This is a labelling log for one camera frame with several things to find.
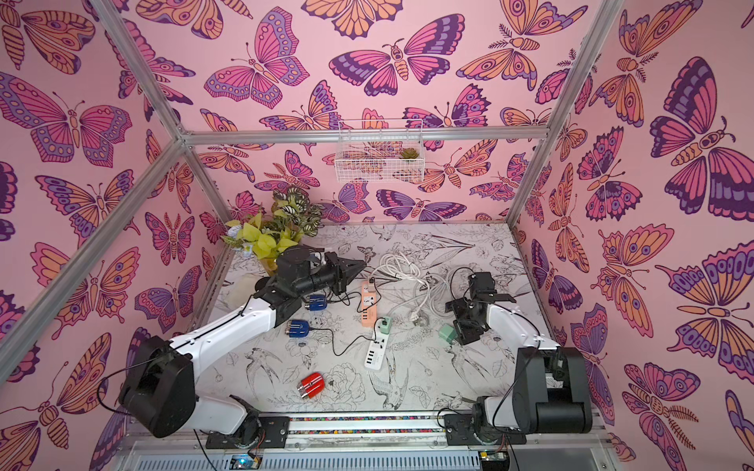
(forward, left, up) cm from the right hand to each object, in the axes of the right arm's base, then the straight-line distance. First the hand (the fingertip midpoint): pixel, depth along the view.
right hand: (450, 317), depth 89 cm
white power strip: (-9, +22, -2) cm, 24 cm away
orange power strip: (+5, +25, -2) cm, 26 cm away
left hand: (+4, +24, +22) cm, 33 cm away
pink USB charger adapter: (+9, +24, +1) cm, 26 cm away
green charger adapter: (-4, +19, +3) cm, 20 cm away
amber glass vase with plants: (+26, +55, +13) cm, 62 cm away
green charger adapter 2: (-3, 0, -4) cm, 5 cm away
